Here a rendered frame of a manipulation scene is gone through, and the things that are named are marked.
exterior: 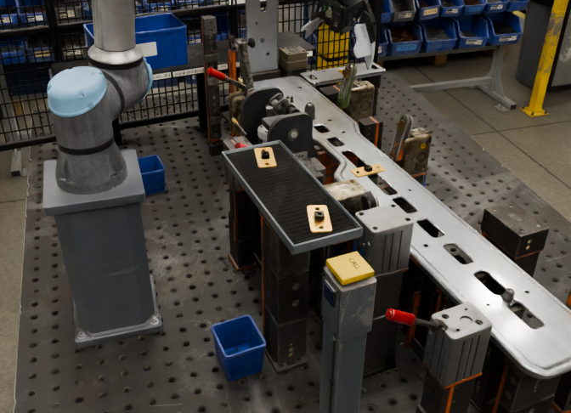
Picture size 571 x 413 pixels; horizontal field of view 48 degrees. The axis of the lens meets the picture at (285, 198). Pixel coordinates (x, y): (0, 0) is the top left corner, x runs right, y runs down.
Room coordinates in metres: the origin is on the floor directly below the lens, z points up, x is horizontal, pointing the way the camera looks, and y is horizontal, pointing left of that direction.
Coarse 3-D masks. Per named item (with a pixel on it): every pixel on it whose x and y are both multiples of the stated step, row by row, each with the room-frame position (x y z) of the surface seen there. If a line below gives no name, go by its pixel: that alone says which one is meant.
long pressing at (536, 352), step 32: (320, 96) 1.88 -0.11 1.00; (352, 128) 1.66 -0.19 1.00; (384, 160) 1.48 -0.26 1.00; (416, 192) 1.32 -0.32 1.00; (416, 224) 1.18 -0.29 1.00; (448, 224) 1.18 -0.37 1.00; (416, 256) 1.06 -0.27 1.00; (448, 256) 1.07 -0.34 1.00; (480, 256) 1.07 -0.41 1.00; (448, 288) 0.96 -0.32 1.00; (480, 288) 0.97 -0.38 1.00; (512, 288) 0.97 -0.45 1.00; (544, 288) 0.97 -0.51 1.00; (512, 320) 0.88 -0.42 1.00; (544, 320) 0.88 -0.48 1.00; (512, 352) 0.79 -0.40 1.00; (544, 352) 0.80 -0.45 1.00
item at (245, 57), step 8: (240, 40) 1.79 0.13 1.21; (248, 40) 1.79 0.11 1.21; (232, 48) 1.77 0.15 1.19; (240, 48) 1.76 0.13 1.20; (240, 56) 1.76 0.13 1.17; (248, 56) 1.77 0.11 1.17; (240, 64) 1.78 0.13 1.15; (248, 64) 1.77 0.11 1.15; (248, 72) 1.77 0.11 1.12; (248, 80) 1.77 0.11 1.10; (248, 88) 1.77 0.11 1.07
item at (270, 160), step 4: (256, 148) 1.23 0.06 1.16; (260, 148) 1.23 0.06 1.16; (264, 148) 1.23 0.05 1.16; (268, 148) 1.23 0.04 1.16; (256, 152) 1.21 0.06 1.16; (260, 152) 1.21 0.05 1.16; (264, 152) 1.20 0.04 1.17; (268, 152) 1.20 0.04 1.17; (272, 152) 1.21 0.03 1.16; (256, 156) 1.19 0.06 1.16; (260, 156) 1.19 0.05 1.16; (264, 156) 1.19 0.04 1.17; (268, 156) 1.19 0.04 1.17; (272, 156) 1.20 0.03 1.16; (260, 160) 1.18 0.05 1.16; (264, 160) 1.18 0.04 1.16; (268, 160) 1.18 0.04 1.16; (272, 160) 1.18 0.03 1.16; (260, 164) 1.16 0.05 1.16; (264, 164) 1.16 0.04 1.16; (272, 164) 1.16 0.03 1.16
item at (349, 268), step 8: (344, 256) 0.86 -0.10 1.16; (352, 256) 0.86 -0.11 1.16; (360, 256) 0.86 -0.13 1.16; (328, 264) 0.84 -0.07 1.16; (336, 264) 0.83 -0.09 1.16; (344, 264) 0.84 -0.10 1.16; (352, 264) 0.84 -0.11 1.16; (360, 264) 0.84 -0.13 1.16; (368, 264) 0.84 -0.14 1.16; (336, 272) 0.82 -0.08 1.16; (344, 272) 0.82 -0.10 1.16; (352, 272) 0.82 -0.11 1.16; (360, 272) 0.82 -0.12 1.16; (368, 272) 0.82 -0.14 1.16; (344, 280) 0.80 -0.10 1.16; (352, 280) 0.80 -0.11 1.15
